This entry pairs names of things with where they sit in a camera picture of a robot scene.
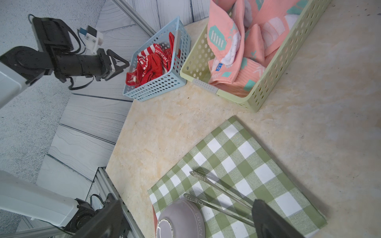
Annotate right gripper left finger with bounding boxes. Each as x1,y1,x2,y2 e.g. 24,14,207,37
73,200,123,238

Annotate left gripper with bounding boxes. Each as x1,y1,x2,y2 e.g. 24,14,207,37
95,48,130,81

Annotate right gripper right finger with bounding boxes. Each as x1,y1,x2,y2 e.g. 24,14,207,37
252,199,304,238

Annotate red fluffy sock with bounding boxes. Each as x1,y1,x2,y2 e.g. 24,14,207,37
126,32,175,88

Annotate pink sock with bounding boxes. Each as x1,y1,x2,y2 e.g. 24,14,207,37
207,1,245,86
208,24,266,97
244,0,308,57

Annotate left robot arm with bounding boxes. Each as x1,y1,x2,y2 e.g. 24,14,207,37
1,15,130,234

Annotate blue plastic basket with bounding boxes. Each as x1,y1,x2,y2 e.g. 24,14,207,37
123,17,191,101

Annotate green plastic basket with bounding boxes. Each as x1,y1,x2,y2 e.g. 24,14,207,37
180,1,328,111

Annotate pink tray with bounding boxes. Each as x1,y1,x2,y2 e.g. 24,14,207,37
152,207,158,232

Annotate metal tongs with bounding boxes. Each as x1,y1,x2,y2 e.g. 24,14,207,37
184,171,255,228

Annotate grey upturned bowl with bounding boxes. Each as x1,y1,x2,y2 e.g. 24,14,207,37
156,198,206,238

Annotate green checkered cloth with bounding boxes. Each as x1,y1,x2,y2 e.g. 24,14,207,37
148,117,327,238

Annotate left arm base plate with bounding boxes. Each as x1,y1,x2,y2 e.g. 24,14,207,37
63,193,131,238

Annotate front aluminium rail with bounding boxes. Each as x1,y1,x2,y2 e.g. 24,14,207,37
1,168,143,238

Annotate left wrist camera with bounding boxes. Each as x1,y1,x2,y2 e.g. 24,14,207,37
77,25,104,55

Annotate left metal frame post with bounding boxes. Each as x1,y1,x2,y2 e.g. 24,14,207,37
112,0,156,37

